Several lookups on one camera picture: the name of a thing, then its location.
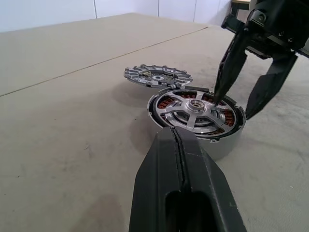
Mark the round motor with copper windings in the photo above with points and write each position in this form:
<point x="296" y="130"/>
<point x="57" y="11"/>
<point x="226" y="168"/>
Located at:
<point x="190" y="113"/>

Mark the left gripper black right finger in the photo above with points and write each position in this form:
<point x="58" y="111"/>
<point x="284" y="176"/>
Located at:
<point x="207" y="183"/>

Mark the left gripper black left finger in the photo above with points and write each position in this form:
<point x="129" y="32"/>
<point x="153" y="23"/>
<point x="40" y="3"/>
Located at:
<point x="154" y="183"/>

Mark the wooden table with dark frame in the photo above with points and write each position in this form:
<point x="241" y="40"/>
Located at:
<point x="237" y="2"/>

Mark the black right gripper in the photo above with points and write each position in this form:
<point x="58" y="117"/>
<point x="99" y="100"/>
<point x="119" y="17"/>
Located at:
<point x="277" y="21"/>

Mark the round silver motor cover plate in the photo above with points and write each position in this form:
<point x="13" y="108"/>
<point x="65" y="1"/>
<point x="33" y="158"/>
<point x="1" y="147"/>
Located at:
<point x="157" y="76"/>

